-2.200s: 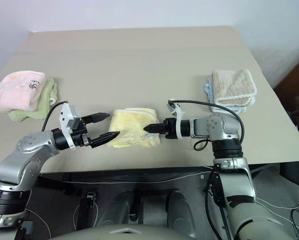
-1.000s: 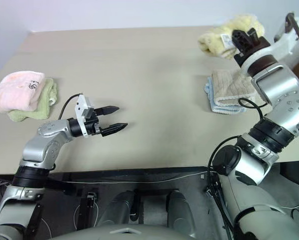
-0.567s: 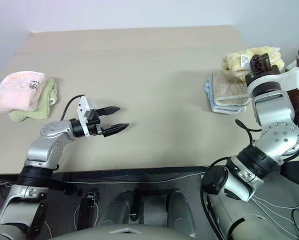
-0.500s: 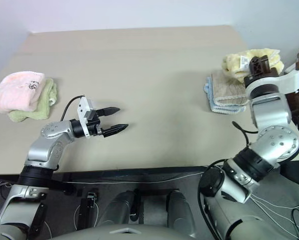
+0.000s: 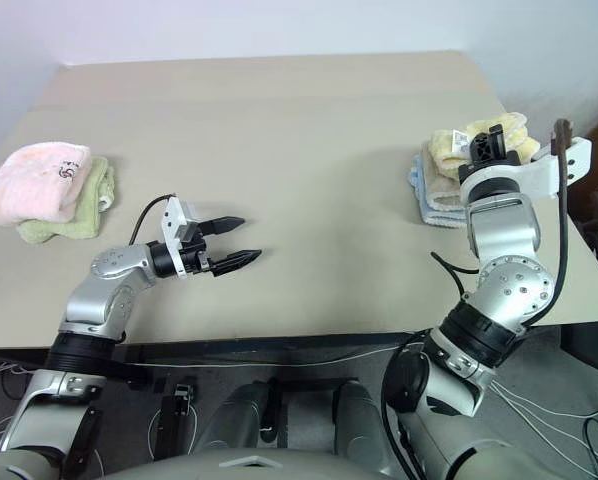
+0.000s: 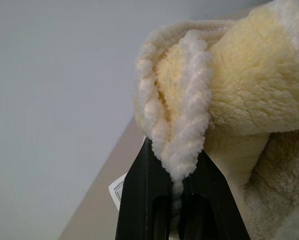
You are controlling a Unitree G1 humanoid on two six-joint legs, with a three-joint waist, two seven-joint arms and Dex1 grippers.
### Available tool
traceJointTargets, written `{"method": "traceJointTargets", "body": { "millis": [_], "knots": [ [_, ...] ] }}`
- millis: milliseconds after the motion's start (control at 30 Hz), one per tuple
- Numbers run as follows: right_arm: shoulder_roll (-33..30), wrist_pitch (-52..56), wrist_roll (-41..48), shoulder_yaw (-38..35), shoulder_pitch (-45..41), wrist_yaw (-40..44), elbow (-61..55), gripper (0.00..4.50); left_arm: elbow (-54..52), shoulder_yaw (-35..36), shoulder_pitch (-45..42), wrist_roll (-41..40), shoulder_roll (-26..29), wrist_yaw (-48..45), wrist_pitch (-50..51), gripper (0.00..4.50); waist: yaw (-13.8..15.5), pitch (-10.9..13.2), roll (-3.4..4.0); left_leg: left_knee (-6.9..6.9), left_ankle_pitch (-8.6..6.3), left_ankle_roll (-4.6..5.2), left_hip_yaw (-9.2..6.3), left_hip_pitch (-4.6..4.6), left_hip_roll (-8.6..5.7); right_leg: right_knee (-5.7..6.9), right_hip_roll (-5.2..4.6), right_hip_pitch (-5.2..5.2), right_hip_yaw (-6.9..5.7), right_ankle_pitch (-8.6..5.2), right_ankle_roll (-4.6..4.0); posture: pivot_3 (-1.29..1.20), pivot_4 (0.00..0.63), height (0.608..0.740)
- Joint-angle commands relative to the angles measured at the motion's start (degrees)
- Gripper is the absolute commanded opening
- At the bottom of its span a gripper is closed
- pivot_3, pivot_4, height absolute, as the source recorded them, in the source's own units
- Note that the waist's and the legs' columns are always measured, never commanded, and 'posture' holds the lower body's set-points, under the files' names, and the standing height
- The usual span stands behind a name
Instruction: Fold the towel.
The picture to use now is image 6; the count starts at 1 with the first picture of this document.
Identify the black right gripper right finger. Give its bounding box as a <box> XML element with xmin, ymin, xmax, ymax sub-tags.
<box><xmin>176</xmin><ymin>150</ymin><xmax>252</xmax><ymax>240</ymax></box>

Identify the pale yellow fluffy towel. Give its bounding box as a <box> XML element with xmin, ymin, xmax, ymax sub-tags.
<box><xmin>108</xmin><ymin>0</ymin><xmax>299</xmax><ymax>240</ymax></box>

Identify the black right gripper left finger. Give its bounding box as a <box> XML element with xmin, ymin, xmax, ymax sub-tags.
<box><xmin>115</xmin><ymin>136</ymin><xmax>176</xmax><ymax>240</ymax></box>

